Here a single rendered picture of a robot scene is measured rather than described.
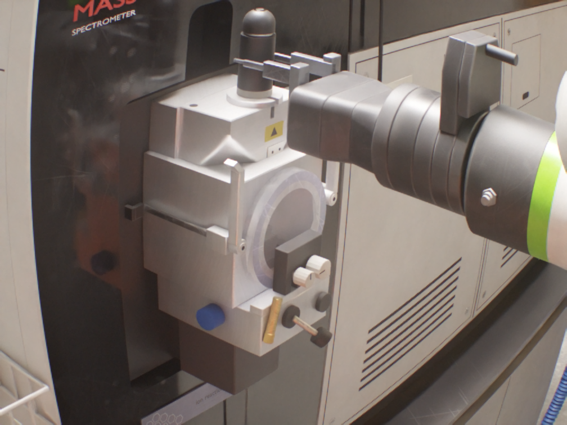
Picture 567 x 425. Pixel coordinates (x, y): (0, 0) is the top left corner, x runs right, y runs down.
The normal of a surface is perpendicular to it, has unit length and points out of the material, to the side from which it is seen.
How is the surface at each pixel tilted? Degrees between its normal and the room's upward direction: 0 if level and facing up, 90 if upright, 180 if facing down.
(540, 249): 123
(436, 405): 0
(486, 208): 102
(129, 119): 90
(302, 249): 90
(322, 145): 90
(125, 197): 90
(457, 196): 109
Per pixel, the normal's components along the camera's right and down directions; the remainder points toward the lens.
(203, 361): -0.60, 0.31
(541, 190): -0.55, -0.01
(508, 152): -0.41, -0.36
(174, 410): 0.80, 0.29
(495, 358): 0.05, -0.91
